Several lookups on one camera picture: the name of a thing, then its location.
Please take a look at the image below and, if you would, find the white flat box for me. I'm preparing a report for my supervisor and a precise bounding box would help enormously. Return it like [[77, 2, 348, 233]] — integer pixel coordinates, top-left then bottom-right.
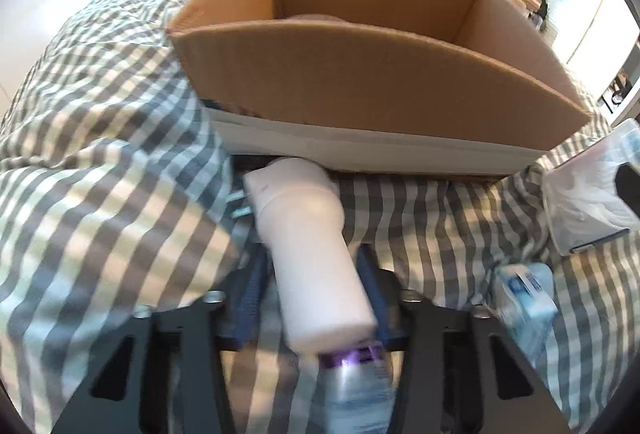
[[202, 106, 543, 175]]

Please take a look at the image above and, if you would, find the white tube bottle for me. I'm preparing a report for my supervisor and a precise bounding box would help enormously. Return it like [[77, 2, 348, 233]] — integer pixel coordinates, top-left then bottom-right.
[[243, 158, 379, 357]]

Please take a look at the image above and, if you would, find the clear bottle purple band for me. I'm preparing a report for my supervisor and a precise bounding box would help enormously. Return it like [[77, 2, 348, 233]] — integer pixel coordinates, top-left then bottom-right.
[[316, 343, 398, 434]]

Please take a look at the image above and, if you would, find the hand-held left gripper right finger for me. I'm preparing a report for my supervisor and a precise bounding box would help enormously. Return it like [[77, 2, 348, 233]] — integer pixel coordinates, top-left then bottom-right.
[[354, 245, 572, 434]]

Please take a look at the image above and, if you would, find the cardboard box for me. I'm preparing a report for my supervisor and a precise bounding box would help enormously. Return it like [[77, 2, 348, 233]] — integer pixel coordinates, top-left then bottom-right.
[[166, 0, 593, 151]]

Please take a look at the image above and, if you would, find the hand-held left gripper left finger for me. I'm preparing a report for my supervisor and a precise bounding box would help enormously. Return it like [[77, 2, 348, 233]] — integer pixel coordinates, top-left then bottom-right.
[[51, 248, 273, 434]]

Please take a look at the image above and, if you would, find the grey checked blanket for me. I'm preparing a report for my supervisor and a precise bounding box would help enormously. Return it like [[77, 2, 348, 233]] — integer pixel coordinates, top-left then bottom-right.
[[0, 0, 640, 434]]

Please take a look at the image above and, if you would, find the clear plastic bag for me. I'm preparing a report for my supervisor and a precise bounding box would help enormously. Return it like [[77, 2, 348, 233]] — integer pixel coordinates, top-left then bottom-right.
[[542, 118, 640, 257]]

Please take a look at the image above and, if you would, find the blue white packet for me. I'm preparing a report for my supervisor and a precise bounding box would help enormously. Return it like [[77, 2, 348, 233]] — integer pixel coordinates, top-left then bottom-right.
[[492, 263, 560, 367]]

